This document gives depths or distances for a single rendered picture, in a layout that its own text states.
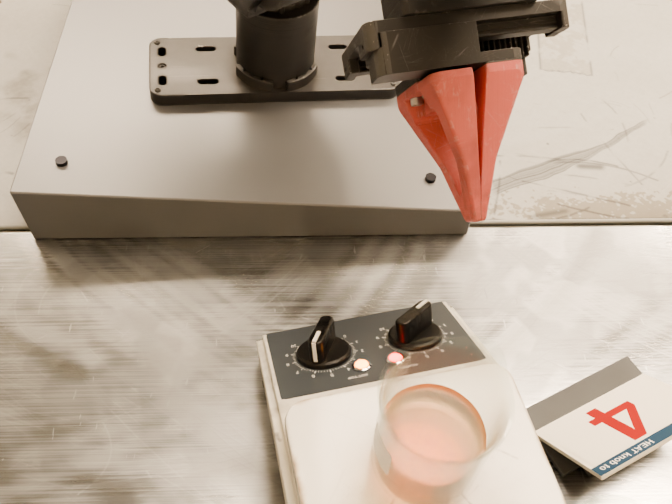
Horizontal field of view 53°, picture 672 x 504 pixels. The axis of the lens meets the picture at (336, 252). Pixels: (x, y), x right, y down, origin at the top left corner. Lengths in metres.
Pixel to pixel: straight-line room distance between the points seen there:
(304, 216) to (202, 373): 0.13
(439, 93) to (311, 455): 0.18
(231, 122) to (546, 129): 0.27
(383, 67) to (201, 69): 0.27
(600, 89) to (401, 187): 0.25
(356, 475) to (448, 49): 0.20
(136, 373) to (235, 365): 0.06
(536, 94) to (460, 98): 0.33
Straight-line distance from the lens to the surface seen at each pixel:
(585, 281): 0.53
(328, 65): 0.58
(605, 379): 0.48
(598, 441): 0.44
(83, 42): 0.62
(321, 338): 0.38
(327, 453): 0.34
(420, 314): 0.40
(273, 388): 0.39
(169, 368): 0.46
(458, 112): 0.33
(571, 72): 0.70
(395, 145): 0.53
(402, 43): 0.32
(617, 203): 0.59
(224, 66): 0.57
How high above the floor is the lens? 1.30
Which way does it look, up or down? 53 degrees down
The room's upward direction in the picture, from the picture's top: 2 degrees clockwise
